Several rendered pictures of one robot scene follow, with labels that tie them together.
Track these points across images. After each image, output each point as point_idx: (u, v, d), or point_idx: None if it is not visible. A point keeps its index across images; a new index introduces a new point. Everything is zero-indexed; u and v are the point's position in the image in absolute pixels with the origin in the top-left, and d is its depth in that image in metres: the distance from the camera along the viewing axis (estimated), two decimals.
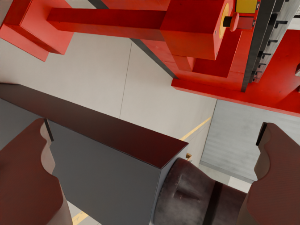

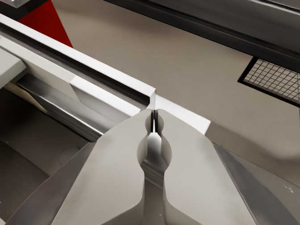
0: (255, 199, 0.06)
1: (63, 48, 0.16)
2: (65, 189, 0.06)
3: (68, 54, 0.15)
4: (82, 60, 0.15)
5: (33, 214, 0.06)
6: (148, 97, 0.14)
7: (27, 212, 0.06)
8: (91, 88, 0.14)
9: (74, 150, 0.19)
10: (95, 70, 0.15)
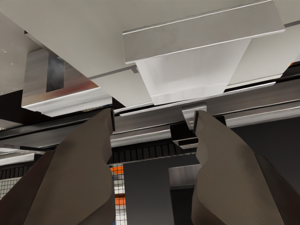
0: (296, 218, 0.06)
1: (182, 102, 0.24)
2: (27, 203, 0.06)
3: (175, 103, 0.24)
4: (165, 106, 0.24)
5: None
6: (120, 112, 0.26)
7: None
8: (143, 105, 0.23)
9: None
10: (154, 106, 0.25)
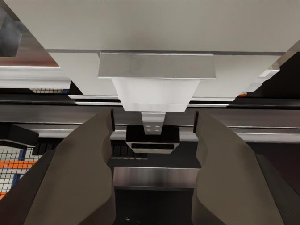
0: (296, 218, 0.06)
1: None
2: (27, 203, 0.06)
3: None
4: None
5: None
6: (76, 100, 0.24)
7: None
8: (103, 97, 0.22)
9: None
10: (114, 101, 0.24)
